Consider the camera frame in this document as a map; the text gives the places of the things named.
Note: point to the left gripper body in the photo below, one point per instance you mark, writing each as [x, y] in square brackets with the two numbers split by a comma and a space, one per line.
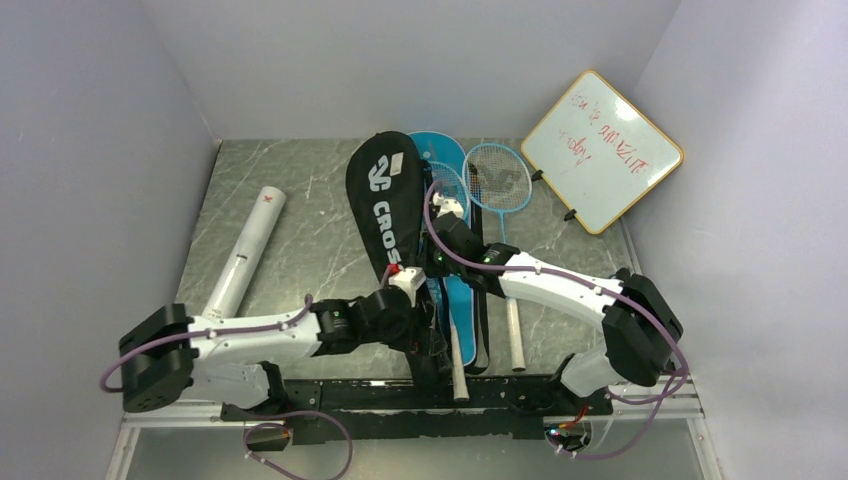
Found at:
[404, 335]

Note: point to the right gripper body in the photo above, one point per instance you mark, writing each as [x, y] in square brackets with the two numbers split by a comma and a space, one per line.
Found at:
[438, 266]

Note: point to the blue white badminton racket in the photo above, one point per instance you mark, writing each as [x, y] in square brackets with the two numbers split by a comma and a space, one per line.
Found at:
[498, 181]

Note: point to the black racket cover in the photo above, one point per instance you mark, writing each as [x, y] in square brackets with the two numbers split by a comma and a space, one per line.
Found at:
[384, 182]

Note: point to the white shuttlecock tube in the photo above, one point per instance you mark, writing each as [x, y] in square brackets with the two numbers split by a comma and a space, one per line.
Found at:
[241, 264]

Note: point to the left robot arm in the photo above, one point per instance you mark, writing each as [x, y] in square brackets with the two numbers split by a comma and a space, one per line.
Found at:
[173, 355]

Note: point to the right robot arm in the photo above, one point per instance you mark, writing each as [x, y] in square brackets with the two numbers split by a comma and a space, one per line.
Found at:
[640, 333]

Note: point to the blue racket cover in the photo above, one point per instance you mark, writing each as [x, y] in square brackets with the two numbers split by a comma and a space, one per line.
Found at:
[442, 148]

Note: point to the white dry erase board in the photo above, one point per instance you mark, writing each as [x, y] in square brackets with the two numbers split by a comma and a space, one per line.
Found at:
[598, 153]

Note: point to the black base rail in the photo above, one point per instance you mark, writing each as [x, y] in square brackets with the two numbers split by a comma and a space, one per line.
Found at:
[518, 406]

